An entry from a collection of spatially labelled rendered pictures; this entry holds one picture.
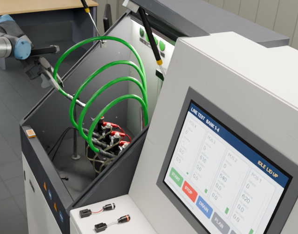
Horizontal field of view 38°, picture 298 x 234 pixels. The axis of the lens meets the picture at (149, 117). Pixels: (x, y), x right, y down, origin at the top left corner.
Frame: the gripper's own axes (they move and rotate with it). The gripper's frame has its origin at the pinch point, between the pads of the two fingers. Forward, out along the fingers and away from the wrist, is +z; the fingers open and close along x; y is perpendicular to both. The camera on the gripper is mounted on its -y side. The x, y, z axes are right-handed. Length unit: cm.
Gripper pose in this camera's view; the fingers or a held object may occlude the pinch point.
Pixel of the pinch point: (60, 85)
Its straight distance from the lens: 180.8
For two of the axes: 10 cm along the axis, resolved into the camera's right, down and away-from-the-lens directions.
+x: -1.3, 2.6, -9.6
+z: 6.1, 7.8, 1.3
